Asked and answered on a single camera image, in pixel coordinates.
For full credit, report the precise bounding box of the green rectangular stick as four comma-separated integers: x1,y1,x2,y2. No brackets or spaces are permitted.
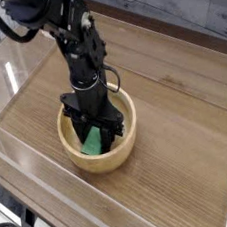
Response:
81,127,102,156

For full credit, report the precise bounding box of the wooden bowl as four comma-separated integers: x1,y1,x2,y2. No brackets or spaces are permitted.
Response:
57,88,137,174

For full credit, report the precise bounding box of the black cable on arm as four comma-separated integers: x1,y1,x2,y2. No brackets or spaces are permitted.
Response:
0,0,123,108

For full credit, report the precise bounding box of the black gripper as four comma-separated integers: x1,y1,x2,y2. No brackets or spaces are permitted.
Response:
60,76,124,154

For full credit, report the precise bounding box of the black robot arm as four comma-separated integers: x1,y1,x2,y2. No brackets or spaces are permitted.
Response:
1,0,124,154

